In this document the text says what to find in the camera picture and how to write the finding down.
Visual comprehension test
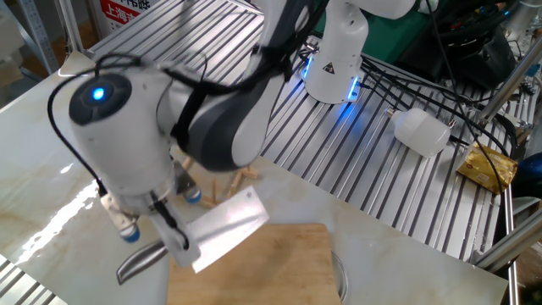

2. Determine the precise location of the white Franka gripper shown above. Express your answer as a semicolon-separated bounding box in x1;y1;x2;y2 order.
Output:
150;202;202;269

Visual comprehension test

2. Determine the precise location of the steel cleaver knife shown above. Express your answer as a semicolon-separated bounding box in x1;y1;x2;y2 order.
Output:
116;185;271;286

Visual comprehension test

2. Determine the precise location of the wooden peg rack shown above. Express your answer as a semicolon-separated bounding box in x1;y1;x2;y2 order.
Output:
180;155;260;210

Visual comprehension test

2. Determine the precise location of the red sign white text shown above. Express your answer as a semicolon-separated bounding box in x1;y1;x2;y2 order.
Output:
99;0;147;31

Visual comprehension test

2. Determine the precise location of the perforated grey shelf upright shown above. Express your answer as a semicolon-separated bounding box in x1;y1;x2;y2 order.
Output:
16;0;60;75

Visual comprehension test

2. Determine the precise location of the white LED bulb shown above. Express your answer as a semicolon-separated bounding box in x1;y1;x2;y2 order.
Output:
384;107;452;158

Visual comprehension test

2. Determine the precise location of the white foam box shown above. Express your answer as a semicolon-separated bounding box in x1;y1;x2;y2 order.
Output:
0;10;25;64

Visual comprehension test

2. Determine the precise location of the green mat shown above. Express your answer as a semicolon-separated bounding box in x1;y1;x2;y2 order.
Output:
315;6;427;64

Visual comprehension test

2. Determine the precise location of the gold foil packet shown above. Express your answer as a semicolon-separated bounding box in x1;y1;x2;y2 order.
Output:
456;141;519;196

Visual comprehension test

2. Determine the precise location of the black steering wheel controller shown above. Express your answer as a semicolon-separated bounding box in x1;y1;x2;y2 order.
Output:
397;0;517;90

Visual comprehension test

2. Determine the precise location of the dark blue round object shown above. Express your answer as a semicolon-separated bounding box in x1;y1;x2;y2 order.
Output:
510;152;542;200

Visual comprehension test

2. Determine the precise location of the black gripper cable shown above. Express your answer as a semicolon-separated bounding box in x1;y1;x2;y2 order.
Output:
150;190;191;251

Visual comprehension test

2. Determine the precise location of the silver flange bracket blue cap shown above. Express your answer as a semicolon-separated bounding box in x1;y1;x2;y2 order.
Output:
173;163;203;205

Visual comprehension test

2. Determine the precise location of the wooden cutting board metal handle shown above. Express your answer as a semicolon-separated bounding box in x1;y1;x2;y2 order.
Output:
166;223;349;305

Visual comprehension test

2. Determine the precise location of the black camera cable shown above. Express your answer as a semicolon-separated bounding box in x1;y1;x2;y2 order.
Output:
47;53;143;198

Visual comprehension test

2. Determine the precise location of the slim metal post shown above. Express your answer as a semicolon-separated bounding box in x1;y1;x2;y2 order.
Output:
57;0;86;54

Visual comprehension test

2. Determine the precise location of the aluminium frame profile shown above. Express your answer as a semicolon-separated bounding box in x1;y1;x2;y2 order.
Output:
472;219;542;272

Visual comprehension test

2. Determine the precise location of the thick black looped cable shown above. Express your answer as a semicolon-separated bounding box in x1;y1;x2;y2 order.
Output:
476;105;521;160

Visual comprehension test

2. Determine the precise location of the slanted aluminium frame post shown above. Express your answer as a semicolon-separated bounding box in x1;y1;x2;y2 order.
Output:
476;37;542;126

